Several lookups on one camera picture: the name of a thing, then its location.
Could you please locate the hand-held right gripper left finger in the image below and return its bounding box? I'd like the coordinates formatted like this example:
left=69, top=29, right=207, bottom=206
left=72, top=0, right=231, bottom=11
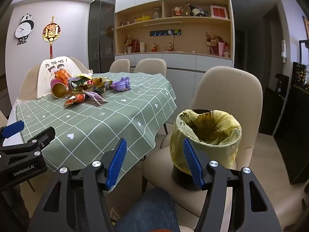
left=26, top=138, right=127, bottom=232

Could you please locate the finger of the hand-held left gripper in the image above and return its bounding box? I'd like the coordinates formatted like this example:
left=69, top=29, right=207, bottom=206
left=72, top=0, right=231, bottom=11
left=0, top=126, right=56, bottom=160
left=0, top=120, right=25, bottom=147

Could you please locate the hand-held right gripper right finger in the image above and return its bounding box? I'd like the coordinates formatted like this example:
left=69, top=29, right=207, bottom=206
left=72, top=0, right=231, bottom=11
left=183, top=137, right=283, bottom=232

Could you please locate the black waste bin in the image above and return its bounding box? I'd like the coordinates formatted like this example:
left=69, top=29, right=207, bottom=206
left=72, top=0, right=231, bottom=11
left=171, top=109, right=231, bottom=191

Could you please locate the gold paper cup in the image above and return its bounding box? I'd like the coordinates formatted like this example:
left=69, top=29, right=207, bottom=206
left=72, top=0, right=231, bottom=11
left=52, top=82, right=68, bottom=99

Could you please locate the pile of snack wrappers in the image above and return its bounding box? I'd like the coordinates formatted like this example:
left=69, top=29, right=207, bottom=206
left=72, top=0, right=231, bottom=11
left=63, top=73, right=113, bottom=107

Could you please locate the beige dining chair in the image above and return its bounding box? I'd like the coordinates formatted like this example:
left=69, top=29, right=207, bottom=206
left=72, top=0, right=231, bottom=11
left=110, top=59, right=131, bottom=73
left=0, top=110, right=8, bottom=129
left=141, top=66, right=264, bottom=230
left=133, top=58, right=167, bottom=78

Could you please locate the green checked tablecloth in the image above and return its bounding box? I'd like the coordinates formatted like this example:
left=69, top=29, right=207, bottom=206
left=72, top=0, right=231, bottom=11
left=14, top=72, right=178, bottom=174

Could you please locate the person's right leg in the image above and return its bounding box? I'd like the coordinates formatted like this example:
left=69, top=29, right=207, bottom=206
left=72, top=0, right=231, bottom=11
left=113, top=187, right=180, bottom=232

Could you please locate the purple plastic toy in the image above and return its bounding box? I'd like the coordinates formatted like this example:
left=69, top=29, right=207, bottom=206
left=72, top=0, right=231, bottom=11
left=110, top=77, right=132, bottom=92

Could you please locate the black stand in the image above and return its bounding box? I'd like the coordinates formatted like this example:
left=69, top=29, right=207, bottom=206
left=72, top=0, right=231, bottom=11
left=259, top=73, right=290, bottom=136

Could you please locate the black cabinet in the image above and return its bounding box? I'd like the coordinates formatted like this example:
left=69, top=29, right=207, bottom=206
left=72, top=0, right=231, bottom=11
left=274, top=86, right=309, bottom=185

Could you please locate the plush flower bouquet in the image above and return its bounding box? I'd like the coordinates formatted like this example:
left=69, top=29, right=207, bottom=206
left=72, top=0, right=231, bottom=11
left=205, top=32, right=230, bottom=58

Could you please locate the dark glass door cabinet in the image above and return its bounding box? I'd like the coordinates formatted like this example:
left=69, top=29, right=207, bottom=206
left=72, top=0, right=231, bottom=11
left=88, top=0, right=117, bottom=73

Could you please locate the black power strip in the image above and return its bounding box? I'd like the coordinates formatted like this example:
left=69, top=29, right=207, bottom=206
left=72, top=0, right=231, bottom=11
left=149, top=29, right=182, bottom=36

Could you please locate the wooden shelf cabinet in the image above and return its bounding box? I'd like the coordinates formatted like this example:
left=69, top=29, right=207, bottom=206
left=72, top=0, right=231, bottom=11
left=114, top=0, right=235, bottom=77

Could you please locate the fish tank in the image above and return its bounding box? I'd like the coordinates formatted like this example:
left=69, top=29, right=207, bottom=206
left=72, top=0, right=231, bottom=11
left=292, top=39, right=309, bottom=90

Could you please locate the panda plush toy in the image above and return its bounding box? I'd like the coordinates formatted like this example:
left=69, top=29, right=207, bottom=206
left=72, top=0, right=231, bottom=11
left=185, top=3, right=211, bottom=17

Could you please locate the red framed picture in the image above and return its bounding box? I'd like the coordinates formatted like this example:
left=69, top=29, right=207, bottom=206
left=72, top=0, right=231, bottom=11
left=209, top=5, right=229, bottom=20

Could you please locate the panda wall clock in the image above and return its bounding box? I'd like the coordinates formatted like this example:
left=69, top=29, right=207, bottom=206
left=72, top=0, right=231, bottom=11
left=15, top=14, right=35, bottom=47

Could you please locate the red gold wall ornament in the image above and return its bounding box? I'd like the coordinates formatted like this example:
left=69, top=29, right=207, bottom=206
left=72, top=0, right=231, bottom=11
left=43, top=16, right=60, bottom=60

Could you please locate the white wall intercom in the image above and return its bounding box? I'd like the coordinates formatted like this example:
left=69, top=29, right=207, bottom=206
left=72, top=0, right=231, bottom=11
left=281, top=40, right=288, bottom=63

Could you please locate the framed wall picture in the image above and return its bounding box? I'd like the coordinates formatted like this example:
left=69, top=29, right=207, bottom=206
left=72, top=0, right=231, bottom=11
left=302, top=16, right=309, bottom=40

